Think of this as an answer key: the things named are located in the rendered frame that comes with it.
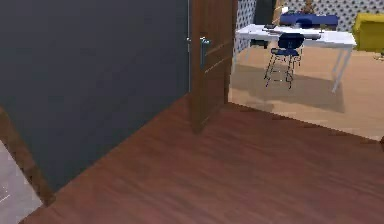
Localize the white dining table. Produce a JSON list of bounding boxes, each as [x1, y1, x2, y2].
[[232, 23, 358, 94]]

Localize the brown wooden room door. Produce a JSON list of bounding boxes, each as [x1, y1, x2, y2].
[[189, 0, 239, 135]]

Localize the blue chair with black legs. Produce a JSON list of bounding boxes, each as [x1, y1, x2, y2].
[[263, 32, 306, 90]]

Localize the yellow armchair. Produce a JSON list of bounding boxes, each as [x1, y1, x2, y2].
[[352, 12, 384, 53]]

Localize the silver door handle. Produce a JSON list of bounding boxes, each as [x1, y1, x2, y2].
[[199, 36, 212, 70]]

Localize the brown wooden door frame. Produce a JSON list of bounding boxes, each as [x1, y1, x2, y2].
[[0, 105, 56, 208]]

